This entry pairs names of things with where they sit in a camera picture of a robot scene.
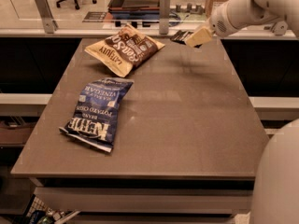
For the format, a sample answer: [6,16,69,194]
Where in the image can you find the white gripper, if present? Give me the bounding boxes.
[185,4,237,48]

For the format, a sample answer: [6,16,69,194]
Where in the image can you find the black rxbar chocolate bar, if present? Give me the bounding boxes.
[170,30,202,48]

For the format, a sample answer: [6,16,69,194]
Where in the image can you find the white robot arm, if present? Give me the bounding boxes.
[184,0,299,47]

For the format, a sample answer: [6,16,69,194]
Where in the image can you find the brown and yellow chip bag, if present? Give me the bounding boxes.
[85,24,164,77]

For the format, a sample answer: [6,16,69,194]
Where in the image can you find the blue kettle chip bag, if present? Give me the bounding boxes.
[59,77,134,153]

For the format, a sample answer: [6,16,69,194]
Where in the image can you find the open tray box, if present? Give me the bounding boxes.
[107,0,160,20]

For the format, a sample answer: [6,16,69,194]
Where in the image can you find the middle metal glass bracket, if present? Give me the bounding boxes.
[159,0,170,35]

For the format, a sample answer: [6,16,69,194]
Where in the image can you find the metal glass bracket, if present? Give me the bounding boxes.
[270,21,288,35]
[159,0,170,35]
[35,0,58,34]

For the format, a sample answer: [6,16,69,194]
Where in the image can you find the right metal glass bracket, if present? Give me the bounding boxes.
[270,21,288,35]

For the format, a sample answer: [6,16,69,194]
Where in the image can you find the left metal glass bracket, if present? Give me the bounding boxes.
[35,0,58,34]

